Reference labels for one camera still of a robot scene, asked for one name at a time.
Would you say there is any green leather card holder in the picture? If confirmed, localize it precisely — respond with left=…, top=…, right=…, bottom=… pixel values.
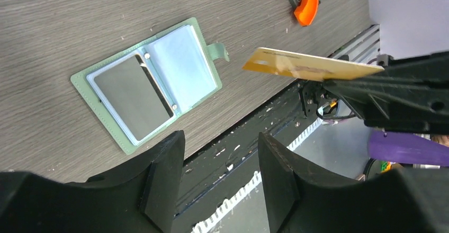
left=70, top=17, right=229, bottom=155

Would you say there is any gold orange credit card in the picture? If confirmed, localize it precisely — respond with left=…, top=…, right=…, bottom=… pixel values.
left=243, top=47, right=384, bottom=82

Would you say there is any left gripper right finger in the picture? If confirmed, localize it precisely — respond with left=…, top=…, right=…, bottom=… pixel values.
left=258, top=133, right=448, bottom=232

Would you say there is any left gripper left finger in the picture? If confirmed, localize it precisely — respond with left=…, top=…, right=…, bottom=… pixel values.
left=1, top=130, right=185, bottom=232

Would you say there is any orange curved toy piece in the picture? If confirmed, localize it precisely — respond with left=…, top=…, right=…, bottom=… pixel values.
left=293, top=0, right=319, bottom=26

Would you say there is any purple object beyond table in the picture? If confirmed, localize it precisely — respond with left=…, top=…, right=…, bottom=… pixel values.
left=368, top=130, right=448, bottom=167

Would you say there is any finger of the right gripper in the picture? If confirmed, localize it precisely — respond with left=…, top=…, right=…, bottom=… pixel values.
left=323, top=52, right=448, bottom=135

